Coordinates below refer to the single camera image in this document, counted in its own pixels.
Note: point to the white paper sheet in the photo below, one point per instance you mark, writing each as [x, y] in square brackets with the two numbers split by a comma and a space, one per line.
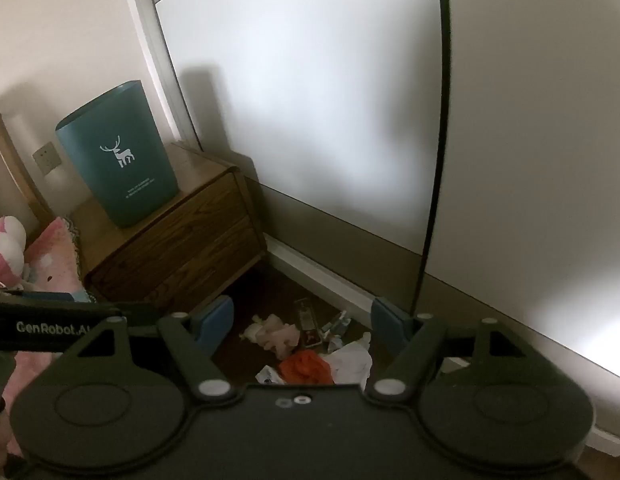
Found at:
[351, 362]

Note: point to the beige coffee stick sachet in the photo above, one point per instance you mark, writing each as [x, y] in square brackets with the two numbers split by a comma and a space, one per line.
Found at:
[305, 316]

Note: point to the wooden bed headboard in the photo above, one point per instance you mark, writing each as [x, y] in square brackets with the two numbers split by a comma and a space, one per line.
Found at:
[12, 170]

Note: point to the pink white plush toy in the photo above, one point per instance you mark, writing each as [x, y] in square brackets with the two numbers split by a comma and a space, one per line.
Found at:
[5, 252]

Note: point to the teal trash bin deer print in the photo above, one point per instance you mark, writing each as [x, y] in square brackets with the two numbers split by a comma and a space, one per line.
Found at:
[121, 160]

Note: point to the crumpled cream tissue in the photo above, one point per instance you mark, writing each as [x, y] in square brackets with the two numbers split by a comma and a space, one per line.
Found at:
[272, 335]

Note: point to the beige wall socket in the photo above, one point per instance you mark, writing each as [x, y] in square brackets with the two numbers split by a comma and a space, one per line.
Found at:
[47, 159]

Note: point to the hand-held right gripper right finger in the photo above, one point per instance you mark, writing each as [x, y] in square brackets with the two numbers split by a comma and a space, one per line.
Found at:
[390, 321]

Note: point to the wooden nightstand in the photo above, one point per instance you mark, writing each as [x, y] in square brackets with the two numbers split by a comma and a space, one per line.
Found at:
[190, 240]

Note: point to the orange plastic wrapper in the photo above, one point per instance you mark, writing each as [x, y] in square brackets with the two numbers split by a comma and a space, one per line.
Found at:
[307, 367]

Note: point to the pink blanket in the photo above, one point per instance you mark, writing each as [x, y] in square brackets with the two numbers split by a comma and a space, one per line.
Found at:
[52, 260]

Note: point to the white dark snack bag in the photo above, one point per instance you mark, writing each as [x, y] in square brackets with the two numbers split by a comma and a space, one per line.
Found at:
[336, 327]

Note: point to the small white wrapper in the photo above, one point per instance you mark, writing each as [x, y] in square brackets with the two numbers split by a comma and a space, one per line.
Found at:
[269, 375]

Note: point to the brown snack packet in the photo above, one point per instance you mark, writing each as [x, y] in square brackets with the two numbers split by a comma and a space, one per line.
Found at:
[312, 340]

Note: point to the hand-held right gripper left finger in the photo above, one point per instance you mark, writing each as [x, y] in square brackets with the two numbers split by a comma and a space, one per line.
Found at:
[214, 324]

